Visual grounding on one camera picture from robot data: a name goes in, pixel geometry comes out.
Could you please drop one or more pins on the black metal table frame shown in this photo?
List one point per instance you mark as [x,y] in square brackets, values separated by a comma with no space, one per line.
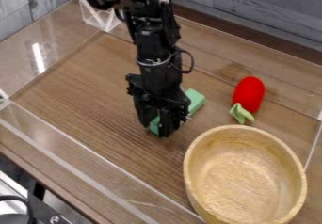
[43,213]

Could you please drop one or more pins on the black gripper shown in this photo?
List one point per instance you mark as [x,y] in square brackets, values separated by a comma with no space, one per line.
[156,91]

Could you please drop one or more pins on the light wooden bowl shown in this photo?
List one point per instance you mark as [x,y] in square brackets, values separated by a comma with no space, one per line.
[243,177]

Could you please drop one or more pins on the red plush strawberry toy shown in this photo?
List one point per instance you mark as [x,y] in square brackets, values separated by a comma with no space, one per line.
[247,98]

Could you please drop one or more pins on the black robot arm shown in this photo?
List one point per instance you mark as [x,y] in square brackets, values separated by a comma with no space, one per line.
[152,27]

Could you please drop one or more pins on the green rectangular block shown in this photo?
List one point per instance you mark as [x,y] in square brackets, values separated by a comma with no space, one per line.
[196,100]

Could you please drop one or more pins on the clear acrylic enclosure wall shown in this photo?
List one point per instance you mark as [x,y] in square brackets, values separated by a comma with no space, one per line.
[69,129]

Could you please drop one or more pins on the clear acrylic corner bracket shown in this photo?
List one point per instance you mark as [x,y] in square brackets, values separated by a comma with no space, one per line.
[101,19]

